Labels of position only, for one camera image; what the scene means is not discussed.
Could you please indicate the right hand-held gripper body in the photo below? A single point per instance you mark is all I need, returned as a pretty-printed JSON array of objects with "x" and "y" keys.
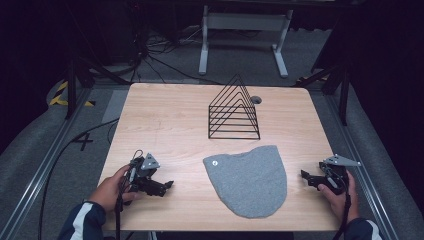
[{"x": 335, "y": 173}]

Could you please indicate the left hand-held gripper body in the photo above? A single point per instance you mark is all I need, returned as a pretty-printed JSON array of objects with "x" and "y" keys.
[{"x": 144, "y": 181}]

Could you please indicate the grey felt cloth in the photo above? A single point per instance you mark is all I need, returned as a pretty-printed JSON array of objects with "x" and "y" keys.
[{"x": 248, "y": 181}]

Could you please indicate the person's right hand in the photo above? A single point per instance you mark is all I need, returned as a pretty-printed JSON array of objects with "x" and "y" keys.
[{"x": 341, "y": 203}]

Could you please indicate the person's left hand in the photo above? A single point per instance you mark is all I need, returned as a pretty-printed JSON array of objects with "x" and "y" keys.
[{"x": 108, "y": 191}]

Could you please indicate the black metal stand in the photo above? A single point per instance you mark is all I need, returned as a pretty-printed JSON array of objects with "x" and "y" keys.
[
  {"x": 70, "y": 86},
  {"x": 343, "y": 96}
]

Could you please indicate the grey table grommet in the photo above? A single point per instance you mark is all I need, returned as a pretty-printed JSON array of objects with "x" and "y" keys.
[{"x": 256, "y": 99}]

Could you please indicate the aluminium floor rail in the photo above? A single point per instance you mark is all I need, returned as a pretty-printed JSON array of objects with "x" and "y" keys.
[
  {"x": 40, "y": 173},
  {"x": 363, "y": 173}
]

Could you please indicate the grey metal table frame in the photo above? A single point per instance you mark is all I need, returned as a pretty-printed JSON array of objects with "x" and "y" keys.
[{"x": 245, "y": 21}]

